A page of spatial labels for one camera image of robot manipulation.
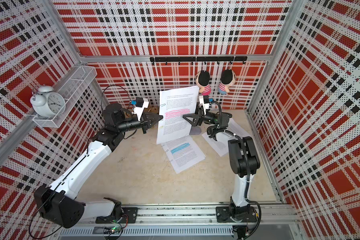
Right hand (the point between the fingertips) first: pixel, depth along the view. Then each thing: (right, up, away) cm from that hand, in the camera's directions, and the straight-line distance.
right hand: (186, 110), depth 75 cm
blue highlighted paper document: (-2, -26, +23) cm, 35 cm away
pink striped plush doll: (+11, +23, +23) cm, 34 cm away
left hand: (-10, -3, -8) cm, 13 cm away
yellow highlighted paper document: (+23, -22, +24) cm, 40 cm away
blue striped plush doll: (+27, +23, +19) cm, 40 cm away
